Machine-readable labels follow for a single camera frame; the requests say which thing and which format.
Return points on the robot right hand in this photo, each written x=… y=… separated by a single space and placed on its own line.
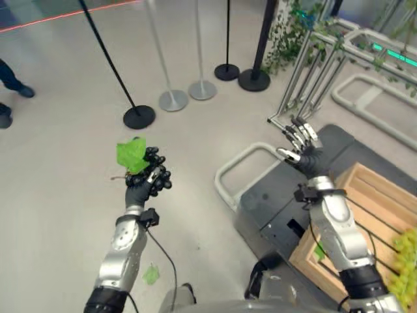
x=311 y=159

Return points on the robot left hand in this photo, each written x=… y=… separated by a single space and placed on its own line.
x=137 y=194

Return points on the black grape bunch with leaf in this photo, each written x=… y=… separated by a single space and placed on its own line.
x=132 y=153

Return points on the robot left arm silver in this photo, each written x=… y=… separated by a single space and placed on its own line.
x=122 y=247

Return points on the robot right arm silver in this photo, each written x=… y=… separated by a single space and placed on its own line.
x=339 y=228

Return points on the dark grey platform base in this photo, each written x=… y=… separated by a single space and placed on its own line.
x=270 y=202

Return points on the wooden slat crate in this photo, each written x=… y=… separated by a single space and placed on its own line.
x=374 y=202

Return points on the thin black stanchion pole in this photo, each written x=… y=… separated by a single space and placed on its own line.
x=227 y=71
x=138 y=115

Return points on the loose green leaf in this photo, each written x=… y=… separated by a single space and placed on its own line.
x=150 y=274

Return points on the small green leaf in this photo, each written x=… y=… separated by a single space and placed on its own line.
x=319 y=251

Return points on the thick black stanchion pole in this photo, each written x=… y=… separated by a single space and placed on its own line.
x=254 y=80

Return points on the silver stanchion pole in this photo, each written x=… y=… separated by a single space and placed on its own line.
x=173 y=100
x=202 y=90

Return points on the green ivy vine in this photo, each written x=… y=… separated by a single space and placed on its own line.
x=286 y=36

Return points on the green grape bunch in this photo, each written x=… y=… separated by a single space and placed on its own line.
x=405 y=264

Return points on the robot torso grey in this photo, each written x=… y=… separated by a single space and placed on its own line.
x=260 y=293

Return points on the person's foot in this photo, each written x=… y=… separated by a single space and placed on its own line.
x=5 y=115
x=13 y=81

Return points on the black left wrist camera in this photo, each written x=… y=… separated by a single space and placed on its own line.
x=150 y=217

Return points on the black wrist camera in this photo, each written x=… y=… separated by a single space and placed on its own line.
x=150 y=217
x=306 y=193

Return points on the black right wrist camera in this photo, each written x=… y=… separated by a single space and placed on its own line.
x=306 y=193

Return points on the grey tubular bumper rail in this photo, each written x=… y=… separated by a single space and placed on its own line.
x=352 y=104
x=228 y=169

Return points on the aluminium profile frame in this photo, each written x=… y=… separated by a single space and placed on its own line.
x=312 y=65

